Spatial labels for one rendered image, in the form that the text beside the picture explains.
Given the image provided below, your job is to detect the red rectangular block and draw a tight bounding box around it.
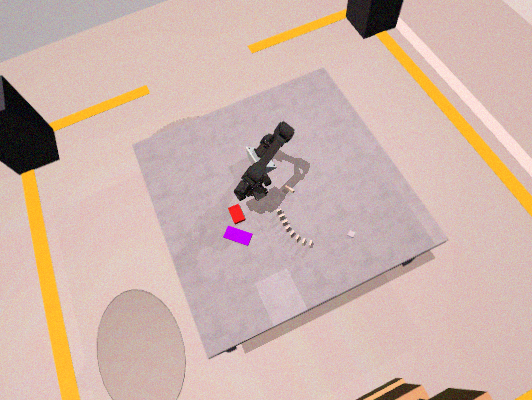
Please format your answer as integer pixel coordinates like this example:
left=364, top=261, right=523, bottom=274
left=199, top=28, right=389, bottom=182
left=228, top=204, right=245, bottom=224

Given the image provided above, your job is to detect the purple flat block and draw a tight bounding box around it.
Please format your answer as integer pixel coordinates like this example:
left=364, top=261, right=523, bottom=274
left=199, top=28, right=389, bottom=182
left=223, top=226, right=253, bottom=246

